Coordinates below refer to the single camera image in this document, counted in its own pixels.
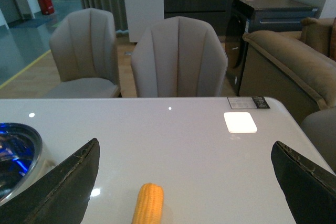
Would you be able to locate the black label sticker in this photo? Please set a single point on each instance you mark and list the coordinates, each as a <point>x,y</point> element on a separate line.
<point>248,103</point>

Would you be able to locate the beige chair left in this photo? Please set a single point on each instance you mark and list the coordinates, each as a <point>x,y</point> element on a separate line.
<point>84,49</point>

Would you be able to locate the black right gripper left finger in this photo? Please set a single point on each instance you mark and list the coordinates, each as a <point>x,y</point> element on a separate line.
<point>62,195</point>

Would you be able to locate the beige chair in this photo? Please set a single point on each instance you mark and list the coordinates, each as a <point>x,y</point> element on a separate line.
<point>84,49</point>
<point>179,57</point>

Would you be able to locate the beige chair corner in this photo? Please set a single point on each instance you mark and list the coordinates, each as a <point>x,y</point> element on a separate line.
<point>319,127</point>

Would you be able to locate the white electric cooking pot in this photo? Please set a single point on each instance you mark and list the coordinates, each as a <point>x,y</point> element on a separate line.
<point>25,159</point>

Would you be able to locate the beige chair right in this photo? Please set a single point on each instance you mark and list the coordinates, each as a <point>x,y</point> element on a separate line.
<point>179,57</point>

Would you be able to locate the brown sofa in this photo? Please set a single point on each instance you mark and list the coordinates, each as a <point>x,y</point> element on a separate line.
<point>295,67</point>

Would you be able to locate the white cabinet column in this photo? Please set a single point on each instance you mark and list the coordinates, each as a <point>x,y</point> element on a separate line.
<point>141,14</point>

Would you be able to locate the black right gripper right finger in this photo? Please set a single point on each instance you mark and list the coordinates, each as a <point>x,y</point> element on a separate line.
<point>308,188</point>

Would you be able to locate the yellow corn cob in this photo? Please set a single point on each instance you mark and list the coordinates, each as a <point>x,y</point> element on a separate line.
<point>149,204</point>

